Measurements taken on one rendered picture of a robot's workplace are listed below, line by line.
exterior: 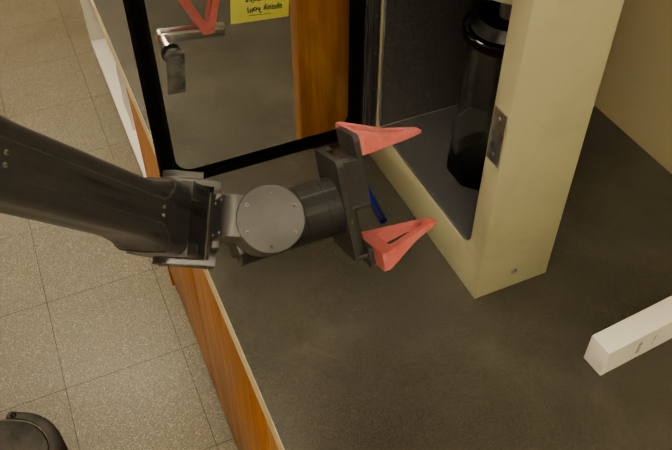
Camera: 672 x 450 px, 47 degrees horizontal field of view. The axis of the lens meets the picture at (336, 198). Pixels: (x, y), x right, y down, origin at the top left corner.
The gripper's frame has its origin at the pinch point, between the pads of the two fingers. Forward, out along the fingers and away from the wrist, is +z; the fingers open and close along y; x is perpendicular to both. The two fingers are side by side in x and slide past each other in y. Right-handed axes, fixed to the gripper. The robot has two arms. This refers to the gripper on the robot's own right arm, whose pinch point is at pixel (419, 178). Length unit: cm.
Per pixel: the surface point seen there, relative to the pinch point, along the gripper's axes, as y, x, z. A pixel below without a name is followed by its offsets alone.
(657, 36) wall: 0, 27, 53
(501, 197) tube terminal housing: -7.3, 5.5, 11.9
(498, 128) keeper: 1.7, 2.6, 11.0
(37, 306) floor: -58, 150, -58
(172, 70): 12.4, 27.7, -17.7
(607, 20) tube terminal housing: 11.2, -3.5, 20.9
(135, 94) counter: 5, 68, -20
